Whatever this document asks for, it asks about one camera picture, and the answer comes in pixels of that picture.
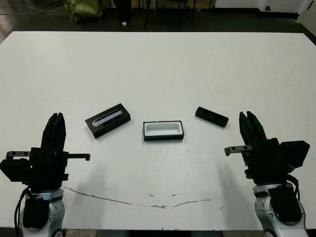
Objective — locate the black upright stand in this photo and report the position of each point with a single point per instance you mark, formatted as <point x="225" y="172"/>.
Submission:
<point x="124" y="11"/>

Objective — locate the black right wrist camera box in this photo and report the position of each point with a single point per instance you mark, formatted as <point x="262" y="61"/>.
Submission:
<point x="295" y="154"/>

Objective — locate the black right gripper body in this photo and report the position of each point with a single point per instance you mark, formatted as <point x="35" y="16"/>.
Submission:
<point x="266" y="163"/>

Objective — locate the olive green bag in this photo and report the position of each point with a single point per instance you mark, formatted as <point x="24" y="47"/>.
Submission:
<point x="82" y="11"/>

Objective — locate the black box lid with print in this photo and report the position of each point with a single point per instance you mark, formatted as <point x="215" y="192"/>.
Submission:
<point x="108" y="121"/>

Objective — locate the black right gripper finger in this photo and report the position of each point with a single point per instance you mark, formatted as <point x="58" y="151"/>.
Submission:
<point x="245" y="130"/>
<point x="258" y="134"/>

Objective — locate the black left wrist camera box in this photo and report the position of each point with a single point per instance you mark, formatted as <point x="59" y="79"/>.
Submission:
<point x="12" y="170"/>

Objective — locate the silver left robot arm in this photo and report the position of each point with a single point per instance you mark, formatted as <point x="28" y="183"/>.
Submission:
<point x="53" y="212"/>

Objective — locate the black box with white inlay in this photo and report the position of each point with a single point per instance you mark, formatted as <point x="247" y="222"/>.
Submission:
<point x="161" y="129"/>

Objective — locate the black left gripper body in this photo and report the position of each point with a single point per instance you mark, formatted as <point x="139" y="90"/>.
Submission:
<point x="47" y="170"/>

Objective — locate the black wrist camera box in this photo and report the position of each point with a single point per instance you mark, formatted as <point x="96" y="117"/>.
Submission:
<point x="12" y="170"/>
<point x="295" y="154"/>

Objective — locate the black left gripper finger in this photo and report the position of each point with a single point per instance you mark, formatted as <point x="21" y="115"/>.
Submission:
<point x="61" y="133"/>
<point x="50" y="133"/>

